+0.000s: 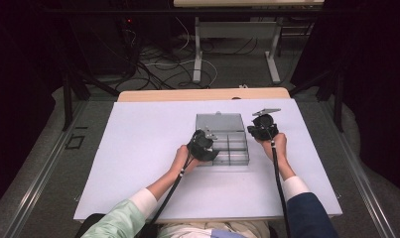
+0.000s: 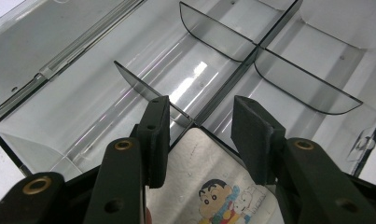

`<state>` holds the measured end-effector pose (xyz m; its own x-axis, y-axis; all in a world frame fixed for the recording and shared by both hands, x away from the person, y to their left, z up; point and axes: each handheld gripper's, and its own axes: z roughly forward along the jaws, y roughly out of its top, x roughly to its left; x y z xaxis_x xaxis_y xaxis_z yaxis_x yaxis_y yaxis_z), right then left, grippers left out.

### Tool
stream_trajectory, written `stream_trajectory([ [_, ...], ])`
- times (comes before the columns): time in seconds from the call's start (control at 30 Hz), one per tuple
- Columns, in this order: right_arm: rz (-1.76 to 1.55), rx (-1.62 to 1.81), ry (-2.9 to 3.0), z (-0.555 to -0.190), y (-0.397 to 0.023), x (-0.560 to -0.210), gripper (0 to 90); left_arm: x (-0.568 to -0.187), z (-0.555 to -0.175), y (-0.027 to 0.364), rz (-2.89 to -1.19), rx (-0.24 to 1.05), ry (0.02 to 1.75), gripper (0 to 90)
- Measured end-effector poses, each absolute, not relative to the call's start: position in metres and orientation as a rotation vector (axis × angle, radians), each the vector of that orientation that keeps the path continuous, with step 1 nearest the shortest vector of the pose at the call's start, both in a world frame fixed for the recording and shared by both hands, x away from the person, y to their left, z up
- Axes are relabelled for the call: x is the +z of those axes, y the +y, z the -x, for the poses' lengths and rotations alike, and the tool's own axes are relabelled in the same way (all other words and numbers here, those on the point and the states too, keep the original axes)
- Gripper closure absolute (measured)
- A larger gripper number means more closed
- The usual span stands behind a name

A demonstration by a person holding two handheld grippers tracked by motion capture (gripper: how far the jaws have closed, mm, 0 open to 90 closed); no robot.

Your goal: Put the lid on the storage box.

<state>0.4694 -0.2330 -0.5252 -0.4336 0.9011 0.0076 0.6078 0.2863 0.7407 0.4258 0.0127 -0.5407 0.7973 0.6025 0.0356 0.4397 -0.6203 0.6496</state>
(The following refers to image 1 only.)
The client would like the aluminium floor rail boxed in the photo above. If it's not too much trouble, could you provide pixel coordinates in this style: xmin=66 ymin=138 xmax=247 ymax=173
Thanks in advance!
xmin=2 ymin=100 xmax=89 ymax=238
xmin=320 ymin=100 xmax=397 ymax=238

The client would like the clear plastic compartment box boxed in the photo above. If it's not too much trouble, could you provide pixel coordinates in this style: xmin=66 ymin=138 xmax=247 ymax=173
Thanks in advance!
xmin=196 ymin=111 xmax=250 ymax=167

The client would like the white metal frame desk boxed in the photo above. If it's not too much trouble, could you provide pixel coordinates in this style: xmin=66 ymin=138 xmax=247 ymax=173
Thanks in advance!
xmin=173 ymin=0 xmax=325 ymax=85

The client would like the black metal stand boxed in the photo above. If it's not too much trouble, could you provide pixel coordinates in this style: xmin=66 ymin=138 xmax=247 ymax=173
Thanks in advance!
xmin=288 ymin=67 xmax=345 ymax=133
xmin=62 ymin=70 xmax=121 ymax=132

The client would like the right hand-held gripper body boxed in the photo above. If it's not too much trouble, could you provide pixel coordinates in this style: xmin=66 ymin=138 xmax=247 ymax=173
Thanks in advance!
xmin=246 ymin=108 xmax=282 ymax=141

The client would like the person's left hand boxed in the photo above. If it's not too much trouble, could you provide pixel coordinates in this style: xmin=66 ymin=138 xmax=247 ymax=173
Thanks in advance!
xmin=170 ymin=145 xmax=201 ymax=176

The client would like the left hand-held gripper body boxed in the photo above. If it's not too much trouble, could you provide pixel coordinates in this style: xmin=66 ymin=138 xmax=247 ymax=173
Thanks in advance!
xmin=187 ymin=126 xmax=220 ymax=163

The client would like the person's torso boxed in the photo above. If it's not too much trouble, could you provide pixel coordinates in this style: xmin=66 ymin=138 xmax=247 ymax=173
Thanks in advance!
xmin=157 ymin=220 xmax=271 ymax=238

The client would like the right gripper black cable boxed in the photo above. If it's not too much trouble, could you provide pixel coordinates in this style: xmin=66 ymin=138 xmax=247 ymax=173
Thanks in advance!
xmin=270 ymin=138 xmax=292 ymax=238

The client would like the white table cover board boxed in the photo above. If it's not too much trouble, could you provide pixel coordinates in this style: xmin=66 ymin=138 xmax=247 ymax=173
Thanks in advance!
xmin=72 ymin=98 xmax=343 ymax=222

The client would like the person's right hand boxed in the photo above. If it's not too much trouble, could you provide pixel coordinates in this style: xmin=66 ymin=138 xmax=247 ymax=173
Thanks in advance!
xmin=257 ymin=132 xmax=288 ymax=163

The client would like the black chair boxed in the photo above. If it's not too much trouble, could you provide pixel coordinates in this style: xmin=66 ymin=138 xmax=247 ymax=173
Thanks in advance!
xmin=75 ymin=212 xmax=106 ymax=238

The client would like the black computer tower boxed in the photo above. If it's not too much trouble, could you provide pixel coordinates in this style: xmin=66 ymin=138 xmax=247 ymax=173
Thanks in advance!
xmin=87 ymin=16 xmax=139 ymax=75

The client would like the tangle of floor cables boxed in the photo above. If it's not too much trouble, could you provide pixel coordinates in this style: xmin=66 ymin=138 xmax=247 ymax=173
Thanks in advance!
xmin=121 ymin=16 xmax=258 ymax=91

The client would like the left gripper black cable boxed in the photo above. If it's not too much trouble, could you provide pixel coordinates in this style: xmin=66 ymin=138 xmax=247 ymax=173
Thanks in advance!
xmin=147 ymin=155 xmax=194 ymax=232

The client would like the wooden table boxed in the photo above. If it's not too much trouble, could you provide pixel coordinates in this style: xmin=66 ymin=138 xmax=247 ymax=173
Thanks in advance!
xmin=117 ymin=87 xmax=291 ymax=103

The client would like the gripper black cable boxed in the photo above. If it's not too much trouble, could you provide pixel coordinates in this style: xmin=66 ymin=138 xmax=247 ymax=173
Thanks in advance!
xmin=270 ymin=138 xmax=292 ymax=238
xmin=147 ymin=155 xmax=194 ymax=232

